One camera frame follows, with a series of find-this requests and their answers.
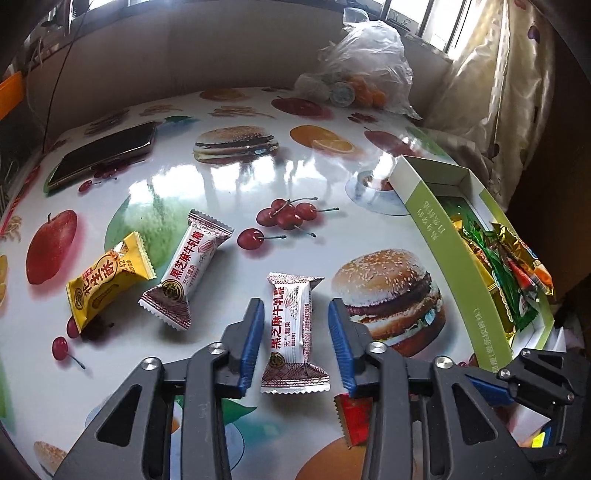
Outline large green snack packet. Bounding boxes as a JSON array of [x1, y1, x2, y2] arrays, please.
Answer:
[[462, 217, 539, 330]]

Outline small red snack packet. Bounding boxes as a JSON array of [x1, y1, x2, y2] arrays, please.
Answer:
[[333, 394, 375, 449]]

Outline orange plastic object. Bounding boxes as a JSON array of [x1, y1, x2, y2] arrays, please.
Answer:
[[0, 74, 24, 121]]

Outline orange fruits in bag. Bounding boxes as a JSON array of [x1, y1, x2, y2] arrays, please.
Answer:
[[351, 76, 389, 106]]

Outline yellow peanut candy packet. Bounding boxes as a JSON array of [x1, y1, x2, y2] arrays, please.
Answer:
[[66, 231, 158, 334]]

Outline black smartphone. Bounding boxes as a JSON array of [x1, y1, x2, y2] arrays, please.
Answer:
[[46, 121, 158, 192]]

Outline thin black cable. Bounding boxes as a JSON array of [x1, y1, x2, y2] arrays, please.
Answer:
[[41, 0, 93, 153]]

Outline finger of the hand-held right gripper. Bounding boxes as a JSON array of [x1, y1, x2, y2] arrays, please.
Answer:
[[496, 348, 579, 416], [464, 375, 518, 409]]

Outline cream patterned curtain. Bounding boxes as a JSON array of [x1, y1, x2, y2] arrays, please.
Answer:
[[422, 0, 555, 208]]

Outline clear plastic bag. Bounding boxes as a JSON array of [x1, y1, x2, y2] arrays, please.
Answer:
[[293, 9, 423, 120]]

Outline long gold snack bar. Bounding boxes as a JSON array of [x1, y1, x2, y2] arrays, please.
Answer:
[[505, 322, 528, 348], [492, 223, 555, 296]]

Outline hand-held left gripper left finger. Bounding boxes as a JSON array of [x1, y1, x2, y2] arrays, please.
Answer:
[[53, 298, 266, 480]]

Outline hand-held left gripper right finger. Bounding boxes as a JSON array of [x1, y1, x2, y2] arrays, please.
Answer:
[[328, 298, 541, 480]]

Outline round white jelly cup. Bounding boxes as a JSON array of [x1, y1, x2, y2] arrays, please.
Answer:
[[330, 83, 355, 106], [298, 76, 326, 100]]

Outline white and green cardboard box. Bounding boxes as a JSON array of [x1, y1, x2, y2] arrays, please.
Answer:
[[389, 154, 557, 374]]

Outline white and maroon nougat packet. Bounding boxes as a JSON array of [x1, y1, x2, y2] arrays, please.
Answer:
[[139, 209, 235, 330], [260, 272, 332, 394]]

